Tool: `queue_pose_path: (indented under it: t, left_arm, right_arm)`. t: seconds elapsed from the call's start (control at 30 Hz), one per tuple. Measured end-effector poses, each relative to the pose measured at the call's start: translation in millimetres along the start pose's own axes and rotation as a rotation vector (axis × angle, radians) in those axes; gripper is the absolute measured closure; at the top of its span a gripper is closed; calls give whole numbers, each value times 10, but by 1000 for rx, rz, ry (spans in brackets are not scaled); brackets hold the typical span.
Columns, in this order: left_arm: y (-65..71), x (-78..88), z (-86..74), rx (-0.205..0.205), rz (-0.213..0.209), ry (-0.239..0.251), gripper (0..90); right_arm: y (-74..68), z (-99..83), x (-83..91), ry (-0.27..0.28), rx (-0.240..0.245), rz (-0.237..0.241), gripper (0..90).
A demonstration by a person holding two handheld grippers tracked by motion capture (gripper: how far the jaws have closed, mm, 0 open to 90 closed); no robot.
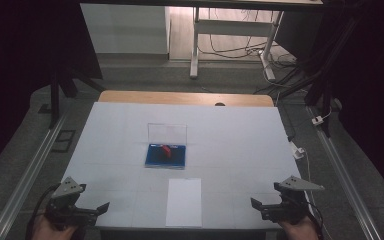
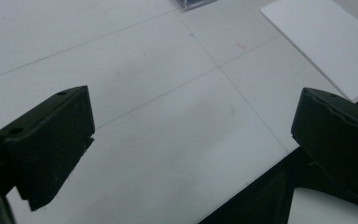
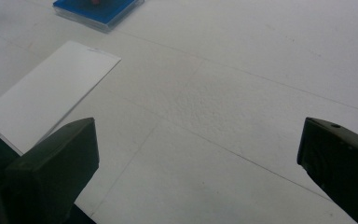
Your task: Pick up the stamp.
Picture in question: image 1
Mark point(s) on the dark curtain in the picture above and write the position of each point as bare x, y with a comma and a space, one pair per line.
380, 83
13, 66

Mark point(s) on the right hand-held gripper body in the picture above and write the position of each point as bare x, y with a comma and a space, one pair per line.
290, 208

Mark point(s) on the white cabinet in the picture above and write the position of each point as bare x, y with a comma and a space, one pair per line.
123, 30

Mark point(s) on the blue case with clear lid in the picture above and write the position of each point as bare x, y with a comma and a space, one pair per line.
165, 156

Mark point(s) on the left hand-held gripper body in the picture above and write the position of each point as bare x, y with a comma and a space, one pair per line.
63, 211

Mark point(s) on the white plug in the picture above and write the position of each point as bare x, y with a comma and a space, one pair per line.
317, 120

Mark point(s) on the person's left hand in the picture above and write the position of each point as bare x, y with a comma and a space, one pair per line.
48, 231

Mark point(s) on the black tripod stand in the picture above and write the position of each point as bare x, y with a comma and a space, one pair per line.
55, 100

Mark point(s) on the white power adapter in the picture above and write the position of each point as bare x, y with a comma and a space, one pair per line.
297, 151

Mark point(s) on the red stamp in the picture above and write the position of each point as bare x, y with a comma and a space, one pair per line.
166, 150

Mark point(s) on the aluminium rail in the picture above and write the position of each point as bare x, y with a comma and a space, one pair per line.
343, 173
26, 180

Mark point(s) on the wooden table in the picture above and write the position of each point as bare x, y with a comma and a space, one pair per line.
183, 98

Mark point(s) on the black metal stand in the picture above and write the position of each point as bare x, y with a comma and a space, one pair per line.
325, 90

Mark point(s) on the white table cover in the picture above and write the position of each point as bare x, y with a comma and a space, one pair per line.
230, 140

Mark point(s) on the white desk frame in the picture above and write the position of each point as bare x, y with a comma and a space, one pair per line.
233, 28

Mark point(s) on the person's right hand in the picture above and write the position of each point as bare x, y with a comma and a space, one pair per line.
298, 231

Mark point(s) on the small black floor plate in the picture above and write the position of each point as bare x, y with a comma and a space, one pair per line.
44, 109

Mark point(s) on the white paper sheet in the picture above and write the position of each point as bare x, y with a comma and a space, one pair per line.
184, 203

